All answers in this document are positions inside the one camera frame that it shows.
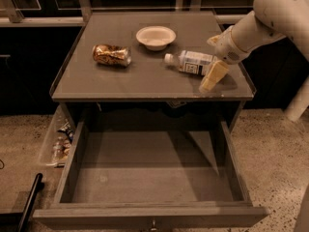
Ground small metal drawer knob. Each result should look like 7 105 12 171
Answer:
149 220 158 232

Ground open grey top drawer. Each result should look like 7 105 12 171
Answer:
34 109 268 230

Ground grey drawer cabinet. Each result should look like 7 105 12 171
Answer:
48 11 257 133

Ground blue labelled plastic bottle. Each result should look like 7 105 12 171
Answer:
164 50 216 75

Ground black bar on floor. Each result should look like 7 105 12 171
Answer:
16 173 44 232

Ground crushed gold drink can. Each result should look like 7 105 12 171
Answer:
92 44 131 67

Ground snack packets in bin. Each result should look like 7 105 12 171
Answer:
52 122 74 162

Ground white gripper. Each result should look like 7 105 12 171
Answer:
199 26 249 93

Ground clear plastic bin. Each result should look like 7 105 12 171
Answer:
38 106 69 167

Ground white paper bowl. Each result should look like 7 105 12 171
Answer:
136 26 176 51

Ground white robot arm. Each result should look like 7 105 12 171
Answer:
209 0 309 188

